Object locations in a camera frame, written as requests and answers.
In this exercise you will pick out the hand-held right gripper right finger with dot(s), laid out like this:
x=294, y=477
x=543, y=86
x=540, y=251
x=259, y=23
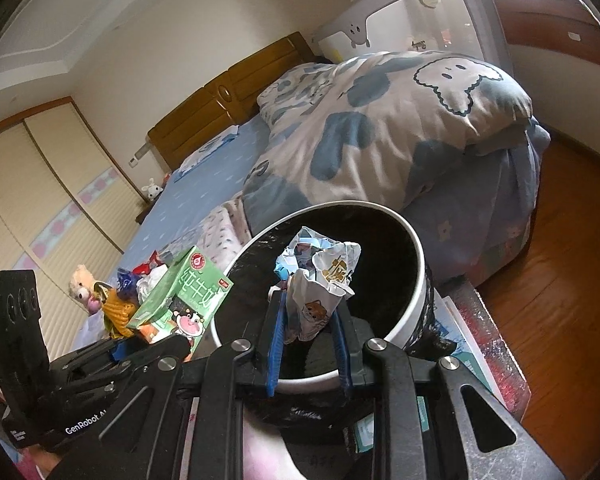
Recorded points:
x=342, y=355

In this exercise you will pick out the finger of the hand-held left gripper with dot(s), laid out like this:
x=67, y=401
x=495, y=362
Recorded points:
x=170, y=345

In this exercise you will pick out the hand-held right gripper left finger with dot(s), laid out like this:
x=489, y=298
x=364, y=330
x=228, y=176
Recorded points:
x=275, y=345

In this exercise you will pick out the green milk carton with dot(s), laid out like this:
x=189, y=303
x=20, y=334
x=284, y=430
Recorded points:
x=180, y=285

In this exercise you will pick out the white snack wrapper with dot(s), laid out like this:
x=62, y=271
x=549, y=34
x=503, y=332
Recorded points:
x=325, y=265

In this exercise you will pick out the white bin with black bag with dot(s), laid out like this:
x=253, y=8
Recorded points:
x=370, y=240

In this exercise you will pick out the crumpled white tissue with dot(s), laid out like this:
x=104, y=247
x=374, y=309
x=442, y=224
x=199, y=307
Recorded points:
x=152, y=282

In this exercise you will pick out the crumpled blue wrapper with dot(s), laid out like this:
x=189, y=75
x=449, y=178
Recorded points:
x=126, y=284

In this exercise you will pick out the beige teddy bear plush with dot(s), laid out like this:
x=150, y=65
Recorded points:
x=80, y=280

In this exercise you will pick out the white dotted blanket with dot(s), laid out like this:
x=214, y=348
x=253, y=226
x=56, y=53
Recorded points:
x=215, y=235

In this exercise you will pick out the cream sliding door wardrobe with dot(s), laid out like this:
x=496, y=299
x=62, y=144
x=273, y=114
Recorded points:
x=30, y=185

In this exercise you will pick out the dark wooden nightstand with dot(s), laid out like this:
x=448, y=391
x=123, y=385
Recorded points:
x=144, y=211

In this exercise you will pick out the white rabbit plush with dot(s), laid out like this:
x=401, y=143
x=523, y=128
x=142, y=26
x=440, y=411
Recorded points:
x=151, y=190

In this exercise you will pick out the bed with blue sheet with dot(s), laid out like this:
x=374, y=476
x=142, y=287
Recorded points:
x=215, y=180

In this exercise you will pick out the blue pillow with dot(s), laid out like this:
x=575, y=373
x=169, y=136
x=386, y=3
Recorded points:
x=205, y=152

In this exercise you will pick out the cloud print quilt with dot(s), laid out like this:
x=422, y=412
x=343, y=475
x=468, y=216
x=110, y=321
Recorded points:
x=380, y=125

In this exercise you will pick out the wooden headboard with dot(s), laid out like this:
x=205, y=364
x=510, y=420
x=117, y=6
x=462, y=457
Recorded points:
x=205, y=105

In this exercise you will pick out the brown wooden cabinet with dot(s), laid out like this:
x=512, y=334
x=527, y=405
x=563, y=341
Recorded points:
x=540, y=15

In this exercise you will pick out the white mesh bed rail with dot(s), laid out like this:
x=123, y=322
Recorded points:
x=337, y=35

